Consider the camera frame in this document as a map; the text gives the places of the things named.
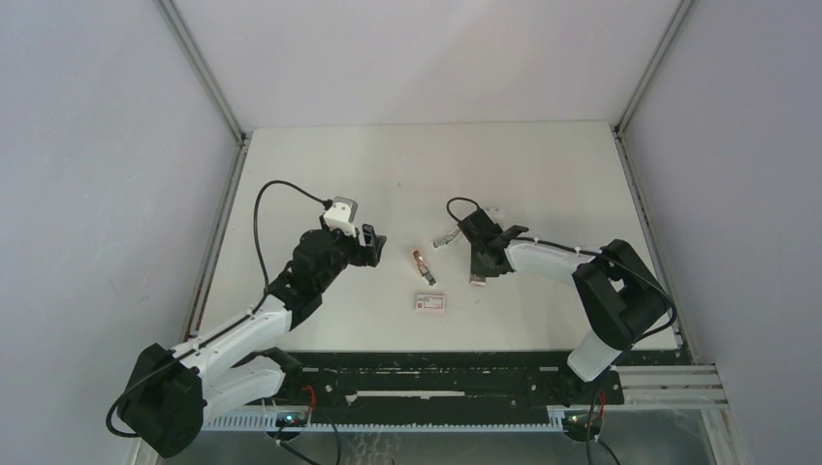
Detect black camera cable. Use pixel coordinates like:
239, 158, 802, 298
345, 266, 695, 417
445, 197, 679, 465
104, 179, 335, 439

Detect red white staple box sleeve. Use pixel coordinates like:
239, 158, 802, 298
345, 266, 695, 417
415, 294, 446, 313

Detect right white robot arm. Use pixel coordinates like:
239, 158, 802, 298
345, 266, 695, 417
457, 208, 676, 403

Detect white slotted cable duct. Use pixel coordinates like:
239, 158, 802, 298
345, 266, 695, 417
202, 410, 582, 433

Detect right black camera cable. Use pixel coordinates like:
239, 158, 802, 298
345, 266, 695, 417
445, 197, 679, 465

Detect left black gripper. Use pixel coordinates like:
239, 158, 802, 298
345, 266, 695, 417
315, 214, 385, 293

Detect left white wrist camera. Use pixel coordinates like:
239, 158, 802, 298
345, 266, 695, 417
321, 197, 359, 237

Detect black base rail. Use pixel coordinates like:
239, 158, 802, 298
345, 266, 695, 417
279, 351, 593, 424

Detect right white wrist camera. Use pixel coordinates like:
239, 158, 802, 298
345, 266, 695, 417
484, 207, 505, 221

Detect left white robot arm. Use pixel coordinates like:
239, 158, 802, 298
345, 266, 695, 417
106, 225, 387, 458

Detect pink white stapler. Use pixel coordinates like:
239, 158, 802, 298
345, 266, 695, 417
412, 249, 437, 287

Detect left black camera cable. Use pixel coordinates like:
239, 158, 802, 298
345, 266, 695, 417
104, 179, 335, 439

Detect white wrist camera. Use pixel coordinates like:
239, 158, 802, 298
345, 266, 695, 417
321, 197, 359, 237
484, 207, 505, 221

